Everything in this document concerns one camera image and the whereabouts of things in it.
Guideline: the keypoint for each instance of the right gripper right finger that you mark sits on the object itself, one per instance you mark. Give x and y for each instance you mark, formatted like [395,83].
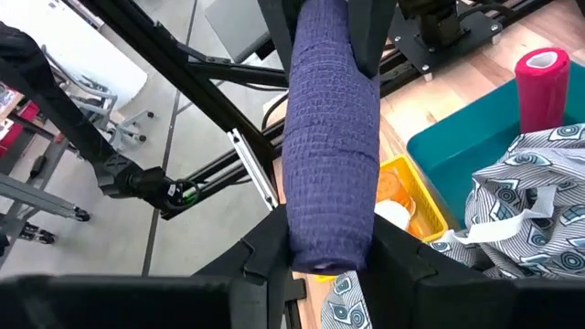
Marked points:
[393,260]

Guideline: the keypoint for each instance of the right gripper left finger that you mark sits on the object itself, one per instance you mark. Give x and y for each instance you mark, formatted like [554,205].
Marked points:
[265,247]

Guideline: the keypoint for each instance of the orange pill bottle white cap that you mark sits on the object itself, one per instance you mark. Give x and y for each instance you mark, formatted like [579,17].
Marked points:
[393,214]

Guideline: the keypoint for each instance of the purple bandage roll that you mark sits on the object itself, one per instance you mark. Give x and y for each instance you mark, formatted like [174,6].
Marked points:
[329,137]

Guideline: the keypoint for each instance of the grey patterned hospital gown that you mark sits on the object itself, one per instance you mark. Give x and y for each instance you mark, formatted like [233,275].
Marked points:
[525,205]

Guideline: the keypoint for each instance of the magenta bandage roll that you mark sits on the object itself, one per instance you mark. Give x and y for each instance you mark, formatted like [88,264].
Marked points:
[541,100]

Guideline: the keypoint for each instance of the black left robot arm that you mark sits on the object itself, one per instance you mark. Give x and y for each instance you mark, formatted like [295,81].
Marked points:
[137,178]

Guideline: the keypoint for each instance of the yellow plastic basket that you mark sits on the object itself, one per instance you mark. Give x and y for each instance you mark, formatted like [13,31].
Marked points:
[425,196]

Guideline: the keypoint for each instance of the silver aluminium bar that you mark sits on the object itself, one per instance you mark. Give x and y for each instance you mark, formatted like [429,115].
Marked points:
[251,169]

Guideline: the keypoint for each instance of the teal plastic tray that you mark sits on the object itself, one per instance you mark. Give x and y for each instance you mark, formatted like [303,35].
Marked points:
[457,146]

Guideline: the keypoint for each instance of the grey desk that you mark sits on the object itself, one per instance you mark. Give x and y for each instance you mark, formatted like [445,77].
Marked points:
[237,27]

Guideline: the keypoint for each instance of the grey wheeled chair base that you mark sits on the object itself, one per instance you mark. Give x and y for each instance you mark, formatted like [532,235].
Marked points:
[91,104]

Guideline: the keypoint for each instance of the grey wheeled stand leg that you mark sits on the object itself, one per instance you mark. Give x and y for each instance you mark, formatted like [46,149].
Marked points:
[27,194]

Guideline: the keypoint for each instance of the white background table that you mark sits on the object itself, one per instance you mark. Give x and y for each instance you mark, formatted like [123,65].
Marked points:
[82,50]

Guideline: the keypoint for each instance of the red crate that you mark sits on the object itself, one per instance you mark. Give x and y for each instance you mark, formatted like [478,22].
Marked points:
[13,137]

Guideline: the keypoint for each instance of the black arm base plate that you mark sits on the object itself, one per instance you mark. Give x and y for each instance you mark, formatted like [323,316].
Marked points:
[475,36]

